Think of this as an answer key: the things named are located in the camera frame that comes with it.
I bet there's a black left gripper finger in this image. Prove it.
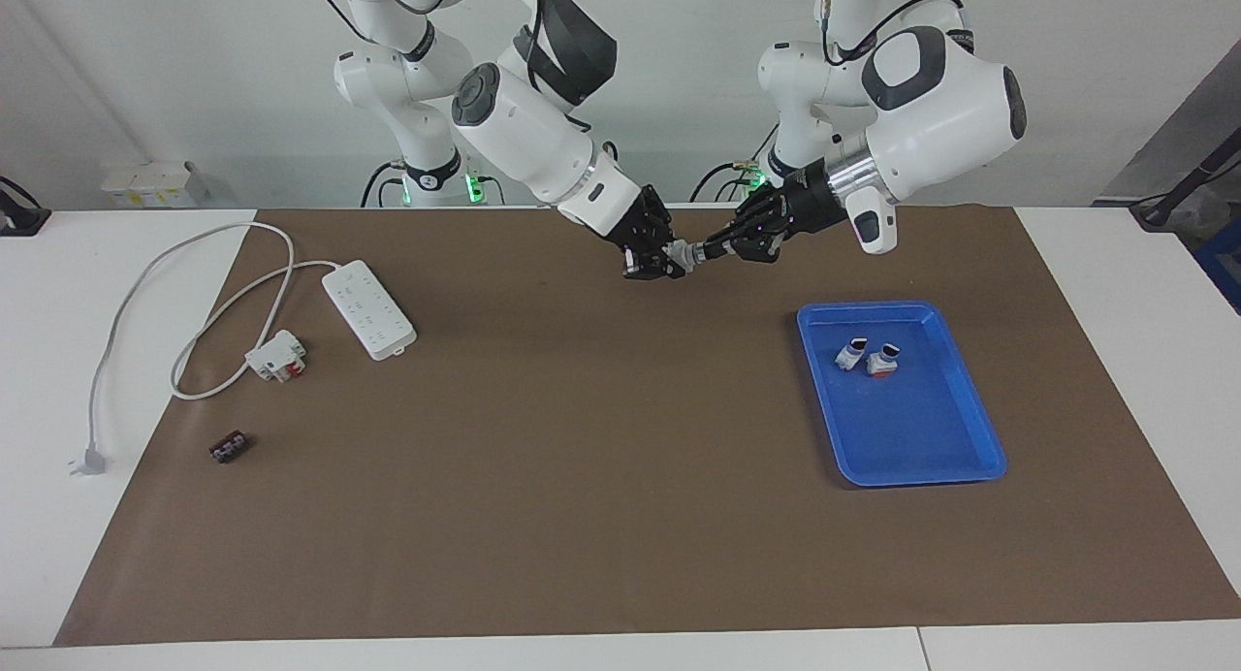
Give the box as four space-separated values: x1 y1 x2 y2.
706 233 784 265
703 190 784 250

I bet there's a brown table mat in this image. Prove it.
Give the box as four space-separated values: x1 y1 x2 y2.
53 206 1241 648

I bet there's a blue plastic tray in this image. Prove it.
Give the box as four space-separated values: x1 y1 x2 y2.
796 301 1008 488

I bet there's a white power strip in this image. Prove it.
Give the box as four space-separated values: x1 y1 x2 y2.
322 260 418 362

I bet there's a black stand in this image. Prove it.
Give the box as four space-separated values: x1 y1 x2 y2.
1130 128 1241 231

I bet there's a white red circuit breaker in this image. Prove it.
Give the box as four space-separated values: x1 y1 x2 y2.
244 330 307 383

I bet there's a blue crate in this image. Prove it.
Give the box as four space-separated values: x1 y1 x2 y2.
1194 215 1241 313

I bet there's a white cardboard box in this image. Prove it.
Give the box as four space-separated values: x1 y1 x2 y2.
102 160 209 209

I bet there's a black base cable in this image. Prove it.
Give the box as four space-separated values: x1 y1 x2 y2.
690 157 767 205
361 162 408 208

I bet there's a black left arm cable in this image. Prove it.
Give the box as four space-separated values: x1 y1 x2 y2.
817 0 971 68

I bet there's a white power cable with plug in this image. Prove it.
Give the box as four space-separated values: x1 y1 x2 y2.
68 221 340 478

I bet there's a black clamp mount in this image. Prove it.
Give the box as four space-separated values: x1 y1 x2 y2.
0 176 51 238

